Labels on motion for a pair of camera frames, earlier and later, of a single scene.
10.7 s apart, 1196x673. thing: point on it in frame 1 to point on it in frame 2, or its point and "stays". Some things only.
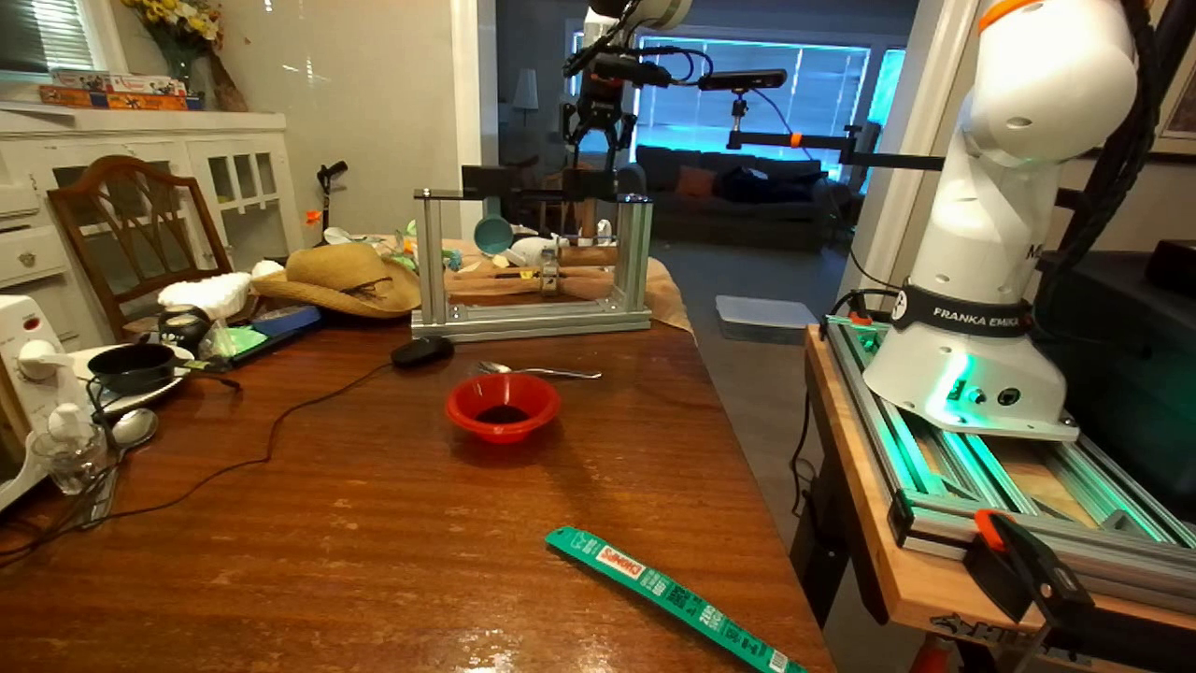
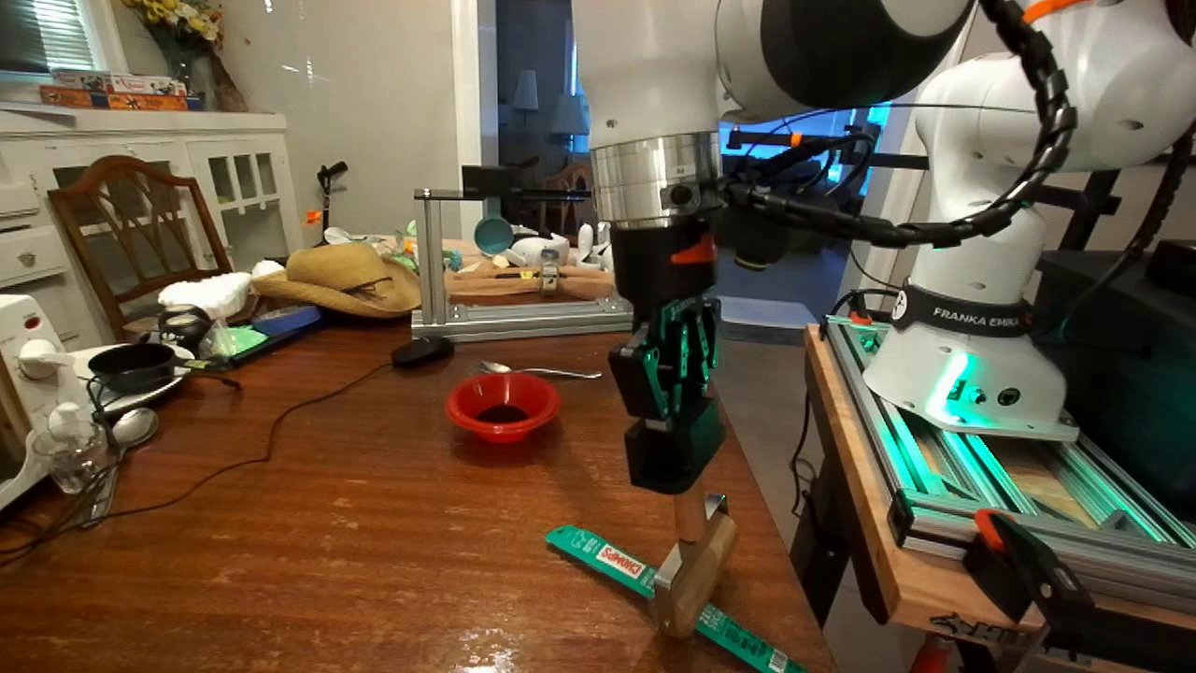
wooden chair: [139, 231] stays
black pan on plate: [132, 370] stays
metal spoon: [544, 370] stays
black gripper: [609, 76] to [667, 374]
